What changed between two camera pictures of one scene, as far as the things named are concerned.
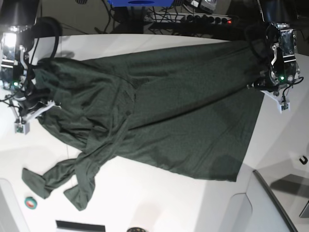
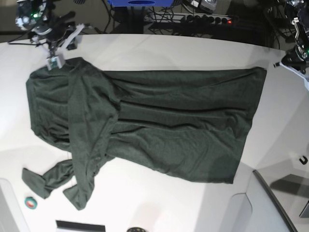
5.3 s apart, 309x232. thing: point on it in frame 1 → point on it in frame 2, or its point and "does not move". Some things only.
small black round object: x=136 y=229 does not move
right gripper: x=272 y=82 → x=291 y=61
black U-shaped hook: x=305 y=160 does not move
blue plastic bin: x=141 y=3 does not move
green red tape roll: x=31 y=202 does not move
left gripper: x=32 y=100 → x=58 y=34
